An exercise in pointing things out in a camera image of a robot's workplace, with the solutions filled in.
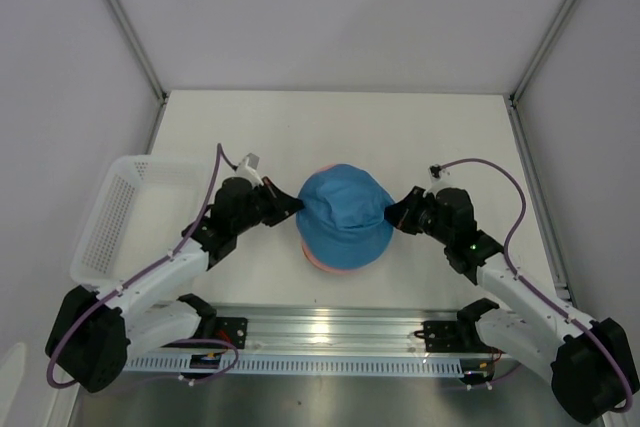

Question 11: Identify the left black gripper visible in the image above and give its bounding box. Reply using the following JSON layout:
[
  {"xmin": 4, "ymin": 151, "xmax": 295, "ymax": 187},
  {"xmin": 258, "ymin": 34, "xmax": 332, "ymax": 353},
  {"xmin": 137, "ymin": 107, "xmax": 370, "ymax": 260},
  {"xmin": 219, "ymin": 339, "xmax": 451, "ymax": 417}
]
[{"xmin": 233, "ymin": 178, "xmax": 303, "ymax": 236}]

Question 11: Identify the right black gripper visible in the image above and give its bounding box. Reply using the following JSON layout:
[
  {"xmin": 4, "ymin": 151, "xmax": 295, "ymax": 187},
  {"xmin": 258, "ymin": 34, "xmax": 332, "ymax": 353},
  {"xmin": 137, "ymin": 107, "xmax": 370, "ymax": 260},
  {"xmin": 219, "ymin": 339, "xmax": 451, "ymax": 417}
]
[{"xmin": 380, "ymin": 187, "xmax": 452, "ymax": 246}]

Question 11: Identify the blue bucket hat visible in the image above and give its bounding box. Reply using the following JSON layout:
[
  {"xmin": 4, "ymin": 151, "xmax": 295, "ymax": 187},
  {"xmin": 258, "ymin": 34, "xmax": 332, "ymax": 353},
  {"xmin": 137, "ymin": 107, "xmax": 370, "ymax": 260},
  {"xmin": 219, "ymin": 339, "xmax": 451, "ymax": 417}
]
[{"xmin": 296, "ymin": 164, "xmax": 394, "ymax": 272}]

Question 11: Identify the pink bucket hat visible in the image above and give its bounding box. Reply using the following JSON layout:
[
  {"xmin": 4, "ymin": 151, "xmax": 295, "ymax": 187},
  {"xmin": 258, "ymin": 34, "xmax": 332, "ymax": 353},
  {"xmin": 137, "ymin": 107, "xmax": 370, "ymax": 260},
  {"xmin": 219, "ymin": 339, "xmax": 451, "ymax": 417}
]
[{"xmin": 296, "ymin": 164, "xmax": 357, "ymax": 272}]

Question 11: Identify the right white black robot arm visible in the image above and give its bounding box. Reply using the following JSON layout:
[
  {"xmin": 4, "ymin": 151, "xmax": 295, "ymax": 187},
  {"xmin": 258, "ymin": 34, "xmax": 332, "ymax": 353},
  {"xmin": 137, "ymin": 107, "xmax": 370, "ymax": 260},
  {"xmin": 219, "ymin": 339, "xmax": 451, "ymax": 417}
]
[{"xmin": 385, "ymin": 187, "xmax": 639, "ymax": 425}]

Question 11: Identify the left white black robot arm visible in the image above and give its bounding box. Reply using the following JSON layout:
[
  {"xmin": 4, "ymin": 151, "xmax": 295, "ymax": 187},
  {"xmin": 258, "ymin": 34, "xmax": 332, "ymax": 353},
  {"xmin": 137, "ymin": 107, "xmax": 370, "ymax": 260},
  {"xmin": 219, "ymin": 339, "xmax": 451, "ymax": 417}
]
[{"xmin": 45, "ymin": 176, "xmax": 304, "ymax": 393}]

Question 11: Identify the white plastic basket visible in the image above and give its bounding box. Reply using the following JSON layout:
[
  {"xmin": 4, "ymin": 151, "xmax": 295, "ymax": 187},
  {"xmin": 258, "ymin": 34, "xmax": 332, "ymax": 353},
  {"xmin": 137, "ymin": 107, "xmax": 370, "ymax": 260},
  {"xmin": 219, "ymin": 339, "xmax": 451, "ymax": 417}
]
[{"xmin": 70, "ymin": 155, "xmax": 211, "ymax": 287}]

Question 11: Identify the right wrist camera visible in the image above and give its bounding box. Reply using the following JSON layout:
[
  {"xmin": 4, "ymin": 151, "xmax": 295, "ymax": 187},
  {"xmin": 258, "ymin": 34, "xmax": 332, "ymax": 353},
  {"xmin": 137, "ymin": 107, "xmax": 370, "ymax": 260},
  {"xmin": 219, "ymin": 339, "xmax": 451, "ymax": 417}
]
[{"xmin": 428, "ymin": 164, "xmax": 451, "ymax": 195}]

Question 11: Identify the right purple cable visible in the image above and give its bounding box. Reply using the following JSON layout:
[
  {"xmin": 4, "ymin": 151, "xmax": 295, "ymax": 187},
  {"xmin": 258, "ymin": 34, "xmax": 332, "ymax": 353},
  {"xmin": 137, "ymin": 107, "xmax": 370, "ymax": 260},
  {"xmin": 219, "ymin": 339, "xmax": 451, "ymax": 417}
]
[{"xmin": 429, "ymin": 157, "xmax": 629, "ymax": 416}]

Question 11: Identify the aluminium mounting rail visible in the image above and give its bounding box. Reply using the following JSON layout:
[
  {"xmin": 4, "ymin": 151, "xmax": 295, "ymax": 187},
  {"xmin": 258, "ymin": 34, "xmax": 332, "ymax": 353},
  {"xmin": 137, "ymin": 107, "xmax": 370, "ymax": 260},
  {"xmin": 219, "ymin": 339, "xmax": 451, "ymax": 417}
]
[{"xmin": 67, "ymin": 302, "xmax": 614, "ymax": 356}]

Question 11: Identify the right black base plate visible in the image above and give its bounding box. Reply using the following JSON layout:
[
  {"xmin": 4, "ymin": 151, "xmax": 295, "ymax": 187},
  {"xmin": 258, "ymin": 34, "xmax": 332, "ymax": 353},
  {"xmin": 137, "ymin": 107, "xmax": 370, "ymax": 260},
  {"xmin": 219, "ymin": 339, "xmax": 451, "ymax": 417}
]
[{"xmin": 413, "ymin": 320, "xmax": 497, "ymax": 354}]

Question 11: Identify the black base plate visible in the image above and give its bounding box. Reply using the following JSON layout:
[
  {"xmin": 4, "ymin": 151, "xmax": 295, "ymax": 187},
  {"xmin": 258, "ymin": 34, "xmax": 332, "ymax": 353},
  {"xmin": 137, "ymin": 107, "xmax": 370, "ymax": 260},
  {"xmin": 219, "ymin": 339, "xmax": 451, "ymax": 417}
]
[
  {"xmin": 165, "ymin": 317, "xmax": 249, "ymax": 350},
  {"xmin": 413, "ymin": 320, "xmax": 497, "ymax": 354}
]

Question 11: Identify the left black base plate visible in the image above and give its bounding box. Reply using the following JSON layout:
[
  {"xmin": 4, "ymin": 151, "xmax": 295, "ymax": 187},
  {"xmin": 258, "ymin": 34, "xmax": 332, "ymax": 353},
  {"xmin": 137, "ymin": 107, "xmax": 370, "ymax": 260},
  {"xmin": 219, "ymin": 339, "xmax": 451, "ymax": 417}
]
[{"xmin": 165, "ymin": 317, "xmax": 249, "ymax": 350}]

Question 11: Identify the white slotted cable duct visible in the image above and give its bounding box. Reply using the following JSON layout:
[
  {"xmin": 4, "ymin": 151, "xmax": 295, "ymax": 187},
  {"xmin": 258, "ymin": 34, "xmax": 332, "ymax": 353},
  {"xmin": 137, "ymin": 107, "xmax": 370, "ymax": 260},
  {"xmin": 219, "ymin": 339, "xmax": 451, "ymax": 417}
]
[{"xmin": 124, "ymin": 352, "xmax": 464, "ymax": 378}]

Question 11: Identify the left aluminium frame post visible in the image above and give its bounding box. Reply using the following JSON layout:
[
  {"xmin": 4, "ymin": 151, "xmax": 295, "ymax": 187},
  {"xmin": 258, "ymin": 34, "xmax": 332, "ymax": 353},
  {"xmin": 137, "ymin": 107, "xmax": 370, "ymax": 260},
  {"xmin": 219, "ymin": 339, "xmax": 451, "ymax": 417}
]
[{"xmin": 103, "ymin": 0, "xmax": 167, "ymax": 105}]

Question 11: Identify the aluminium frame post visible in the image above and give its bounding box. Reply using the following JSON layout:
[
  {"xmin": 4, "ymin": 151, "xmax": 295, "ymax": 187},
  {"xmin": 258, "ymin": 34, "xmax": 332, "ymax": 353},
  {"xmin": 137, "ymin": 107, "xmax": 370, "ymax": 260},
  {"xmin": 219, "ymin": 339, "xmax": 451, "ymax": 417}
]
[
  {"xmin": 509, "ymin": 0, "xmax": 581, "ymax": 109},
  {"xmin": 103, "ymin": 0, "xmax": 167, "ymax": 105}
]

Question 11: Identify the right aluminium frame post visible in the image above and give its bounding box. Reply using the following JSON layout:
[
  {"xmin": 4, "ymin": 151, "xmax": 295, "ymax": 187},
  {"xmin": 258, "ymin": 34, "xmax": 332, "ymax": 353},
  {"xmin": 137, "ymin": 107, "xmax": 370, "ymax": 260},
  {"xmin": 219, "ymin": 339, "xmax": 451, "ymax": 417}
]
[{"xmin": 509, "ymin": 0, "xmax": 581, "ymax": 109}]

